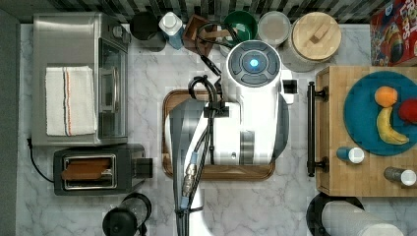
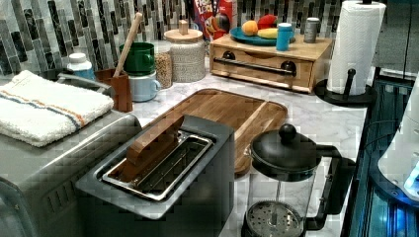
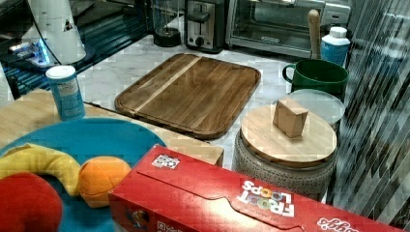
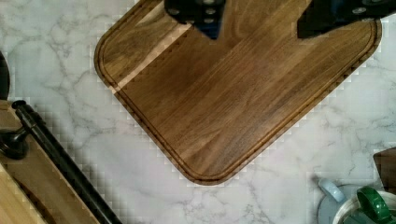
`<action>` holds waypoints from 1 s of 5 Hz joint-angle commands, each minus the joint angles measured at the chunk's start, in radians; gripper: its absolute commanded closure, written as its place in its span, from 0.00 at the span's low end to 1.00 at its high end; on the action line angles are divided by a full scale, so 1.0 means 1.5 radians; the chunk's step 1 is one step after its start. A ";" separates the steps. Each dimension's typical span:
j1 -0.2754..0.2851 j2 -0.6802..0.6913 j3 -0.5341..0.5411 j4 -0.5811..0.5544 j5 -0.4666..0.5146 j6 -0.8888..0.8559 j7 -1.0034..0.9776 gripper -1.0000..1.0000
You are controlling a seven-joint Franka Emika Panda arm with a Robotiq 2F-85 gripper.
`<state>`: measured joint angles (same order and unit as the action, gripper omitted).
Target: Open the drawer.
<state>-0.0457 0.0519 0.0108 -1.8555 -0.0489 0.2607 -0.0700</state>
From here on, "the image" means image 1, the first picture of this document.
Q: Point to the black slot toaster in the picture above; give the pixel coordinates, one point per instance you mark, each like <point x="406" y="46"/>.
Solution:
<point x="129" y="167"/>

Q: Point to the grey shaker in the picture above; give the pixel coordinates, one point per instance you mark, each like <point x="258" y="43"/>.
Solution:
<point x="405" y="177"/>

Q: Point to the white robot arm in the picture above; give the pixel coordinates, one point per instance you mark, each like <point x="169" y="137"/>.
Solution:
<point x="240" y="120"/>

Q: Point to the wooden drawer box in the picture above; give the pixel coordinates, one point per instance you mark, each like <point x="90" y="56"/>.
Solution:
<point x="344" y="178"/>

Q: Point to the red apple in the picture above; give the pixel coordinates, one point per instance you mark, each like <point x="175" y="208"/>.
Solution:
<point x="408" y="110"/>

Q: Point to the black paper towel holder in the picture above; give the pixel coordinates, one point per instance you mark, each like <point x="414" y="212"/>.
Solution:
<point x="316" y="208"/>

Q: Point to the white capped blue bottle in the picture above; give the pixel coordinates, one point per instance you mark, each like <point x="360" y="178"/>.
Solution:
<point x="172" y="28"/>

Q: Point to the yellow banana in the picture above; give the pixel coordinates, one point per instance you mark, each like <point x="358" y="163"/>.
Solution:
<point x="386" y="132"/>

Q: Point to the glass french press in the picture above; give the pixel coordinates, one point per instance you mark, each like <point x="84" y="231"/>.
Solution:
<point x="129" y="218"/>

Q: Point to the ceramic jar with wooden lid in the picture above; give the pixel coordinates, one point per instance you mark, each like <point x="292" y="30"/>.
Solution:
<point x="313" y="39"/>

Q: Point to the glass jar of grains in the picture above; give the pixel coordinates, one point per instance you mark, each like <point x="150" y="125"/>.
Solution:
<point x="274" y="28"/>

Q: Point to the blue shaker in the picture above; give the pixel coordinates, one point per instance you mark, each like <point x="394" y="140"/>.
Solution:
<point x="351" y="154"/>

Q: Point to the orange fruit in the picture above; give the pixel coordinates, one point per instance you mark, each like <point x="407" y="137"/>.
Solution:
<point x="386" y="96"/>

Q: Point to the black mug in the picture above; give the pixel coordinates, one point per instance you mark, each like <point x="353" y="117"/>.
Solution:
<point x="144" y="27"/>

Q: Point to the wooden serving tray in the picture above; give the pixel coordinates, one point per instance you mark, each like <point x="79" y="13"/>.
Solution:
<point x="211" y="172"/>

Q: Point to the green cup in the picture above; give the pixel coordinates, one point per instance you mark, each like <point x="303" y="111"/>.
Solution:
<point x="246" y="25"/>

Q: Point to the black drawer handle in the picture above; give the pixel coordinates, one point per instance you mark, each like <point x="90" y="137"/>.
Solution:
<point x="312" y="94"/>

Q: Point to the brown wooden utensil holder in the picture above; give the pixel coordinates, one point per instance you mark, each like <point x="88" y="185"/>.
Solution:
<point x="189" y="36"/>

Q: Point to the froot loops cereal box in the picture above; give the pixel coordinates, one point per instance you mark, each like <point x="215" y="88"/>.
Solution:
<point x="394" y="35"/>

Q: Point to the paper towel roll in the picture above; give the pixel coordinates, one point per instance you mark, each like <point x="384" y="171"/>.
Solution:
<point x="341" y="218"/>

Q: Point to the white striped towel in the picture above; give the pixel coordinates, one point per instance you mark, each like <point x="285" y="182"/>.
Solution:
<point x="70" y="107"/>

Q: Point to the stainless steel toaster oven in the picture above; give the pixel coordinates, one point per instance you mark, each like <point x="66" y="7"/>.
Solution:
<point x="82" y="39"/>

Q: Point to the teal plate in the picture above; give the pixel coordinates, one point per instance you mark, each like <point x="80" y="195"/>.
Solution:
<point x="361" y="111"/>

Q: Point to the wooden toast slice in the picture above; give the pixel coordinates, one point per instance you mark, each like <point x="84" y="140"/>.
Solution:
<point x="85" y="169"/>

